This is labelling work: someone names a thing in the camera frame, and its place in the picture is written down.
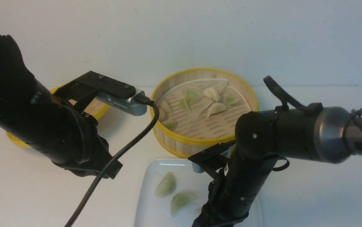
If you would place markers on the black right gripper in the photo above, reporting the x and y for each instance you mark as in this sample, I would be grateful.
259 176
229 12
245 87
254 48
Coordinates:
227 206

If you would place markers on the green dumpling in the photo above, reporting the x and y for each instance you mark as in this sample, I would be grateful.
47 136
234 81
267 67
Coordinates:
193 95
180 200
167 186

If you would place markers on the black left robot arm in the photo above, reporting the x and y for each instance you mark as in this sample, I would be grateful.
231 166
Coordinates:
74 146

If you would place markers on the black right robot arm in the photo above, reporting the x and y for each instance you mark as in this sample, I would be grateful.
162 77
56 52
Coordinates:
263 143

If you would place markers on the white square plate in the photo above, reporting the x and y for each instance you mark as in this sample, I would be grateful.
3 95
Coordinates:
154 211

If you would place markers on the white dumpling front of steamer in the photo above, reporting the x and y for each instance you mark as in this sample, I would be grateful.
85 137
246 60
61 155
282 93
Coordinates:
215 108

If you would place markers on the green dumpling steamer right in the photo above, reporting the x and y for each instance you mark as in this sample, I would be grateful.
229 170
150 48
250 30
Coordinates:
230 100

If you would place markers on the green dumpling steamer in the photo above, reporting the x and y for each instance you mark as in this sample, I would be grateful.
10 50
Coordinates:
170 124
230 100

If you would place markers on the bamboo steamer basket yellow rim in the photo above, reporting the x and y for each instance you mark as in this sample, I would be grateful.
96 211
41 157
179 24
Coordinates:
195 131

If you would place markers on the green dumpling steamer front left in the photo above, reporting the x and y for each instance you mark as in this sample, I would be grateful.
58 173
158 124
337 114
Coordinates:
170 124

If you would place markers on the white dumpling centre steamer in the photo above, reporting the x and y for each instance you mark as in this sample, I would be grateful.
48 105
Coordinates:
211 93

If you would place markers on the green dumpling in steamer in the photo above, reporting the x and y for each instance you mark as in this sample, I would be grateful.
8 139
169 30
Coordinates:
193 95

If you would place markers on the pink dumpling steamer left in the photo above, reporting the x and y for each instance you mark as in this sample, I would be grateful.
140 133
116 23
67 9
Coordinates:
162 115

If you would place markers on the pink dumpling steamer edge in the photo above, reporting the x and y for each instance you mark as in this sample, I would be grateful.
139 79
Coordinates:
164 105

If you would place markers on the bamboo steamer lid yellow rim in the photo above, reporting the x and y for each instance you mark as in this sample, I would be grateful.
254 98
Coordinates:
99 110

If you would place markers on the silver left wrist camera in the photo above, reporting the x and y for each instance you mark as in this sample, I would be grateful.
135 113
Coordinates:
130 105

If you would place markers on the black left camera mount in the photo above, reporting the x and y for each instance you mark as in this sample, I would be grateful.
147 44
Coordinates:
86 87

